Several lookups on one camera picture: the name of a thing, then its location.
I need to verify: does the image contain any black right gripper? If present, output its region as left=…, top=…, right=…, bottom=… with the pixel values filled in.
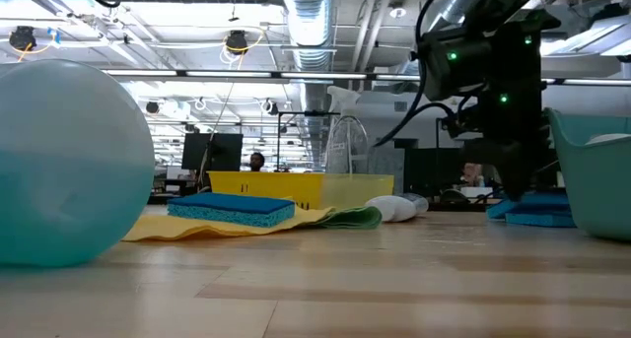
left=443, top=105, right=556, bottom=204

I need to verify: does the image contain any blue kitchen sponge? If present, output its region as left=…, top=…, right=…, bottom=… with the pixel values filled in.
left=485, top=192, right=572, bottom=221
left=505, top=210, right=577, bottom=230
left=166, top=192, right=297, bottom=230

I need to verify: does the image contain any white lotion bottle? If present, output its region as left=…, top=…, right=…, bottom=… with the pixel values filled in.
left=364, top=192, right=430, bottom=224

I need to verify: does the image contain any green cloth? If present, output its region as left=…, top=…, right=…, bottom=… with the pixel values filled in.
left=315, top=205, right=384, bottom=231

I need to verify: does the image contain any clear plastic spray bottle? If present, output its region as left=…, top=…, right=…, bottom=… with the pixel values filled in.
left=324, top=85, right=370, bottom=175

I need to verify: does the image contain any yellow cloth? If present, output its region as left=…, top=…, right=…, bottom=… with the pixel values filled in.
left=121, top=204, right=336, bottom=243

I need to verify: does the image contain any blue liquid spray bottle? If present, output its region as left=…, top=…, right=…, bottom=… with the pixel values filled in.
left=0, top=58, right=157, bottom=269

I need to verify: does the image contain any teal plastic tub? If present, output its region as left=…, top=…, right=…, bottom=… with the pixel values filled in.
left=544, top=106, right=631, bottom=243

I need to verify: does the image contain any large translucent yellow bin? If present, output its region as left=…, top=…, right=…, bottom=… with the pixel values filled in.
left=319, top=172, right=395, bottom=211

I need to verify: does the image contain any small slotted yellow basket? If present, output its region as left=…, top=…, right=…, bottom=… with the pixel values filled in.
left=206, top=170, right=326, bottom=211

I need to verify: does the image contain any dark computer monitor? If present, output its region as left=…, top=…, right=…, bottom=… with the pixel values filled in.
left=180, top=133, right=244, bottom=171

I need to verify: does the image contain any slanted silver duct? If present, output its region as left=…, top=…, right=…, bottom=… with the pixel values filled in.
left=427, top=0, right=494, bottom=34

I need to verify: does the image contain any silver ventilation duct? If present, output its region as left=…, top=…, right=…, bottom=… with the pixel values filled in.
left=283, top=0, right=337, bottom=171

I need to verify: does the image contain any black cable spool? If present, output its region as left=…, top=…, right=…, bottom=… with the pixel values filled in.
left=8, top=26, right=38, bottom=51
left=225, top=30, right=249, bottom=56

